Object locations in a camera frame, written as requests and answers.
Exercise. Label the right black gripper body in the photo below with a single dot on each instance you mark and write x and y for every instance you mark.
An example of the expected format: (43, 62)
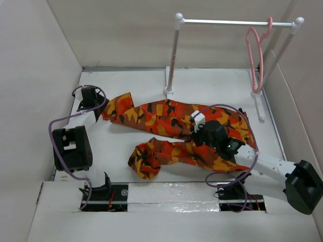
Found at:
(200, 138)

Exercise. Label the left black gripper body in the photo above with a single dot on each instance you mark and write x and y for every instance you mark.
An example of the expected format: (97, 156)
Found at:
(99, 101)

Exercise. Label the orange camouflage trousers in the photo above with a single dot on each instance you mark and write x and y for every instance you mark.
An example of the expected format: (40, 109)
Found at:
(166, 118)

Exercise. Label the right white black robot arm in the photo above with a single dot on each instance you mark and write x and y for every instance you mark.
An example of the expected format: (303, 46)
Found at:
(298, 184)

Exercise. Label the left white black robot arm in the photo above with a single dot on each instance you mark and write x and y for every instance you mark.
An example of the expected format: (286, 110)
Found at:
(69, 136)

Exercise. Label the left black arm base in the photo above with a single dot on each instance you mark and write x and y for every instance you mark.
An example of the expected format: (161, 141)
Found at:
(110, 197)

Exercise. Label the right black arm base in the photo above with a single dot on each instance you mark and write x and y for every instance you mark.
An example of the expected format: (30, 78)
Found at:
(233, 198)

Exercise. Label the white metal clothes rack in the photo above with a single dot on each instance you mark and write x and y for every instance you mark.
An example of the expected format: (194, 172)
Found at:
(224, 44)

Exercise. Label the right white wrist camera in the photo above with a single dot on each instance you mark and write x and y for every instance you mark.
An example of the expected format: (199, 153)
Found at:
(198, 120)

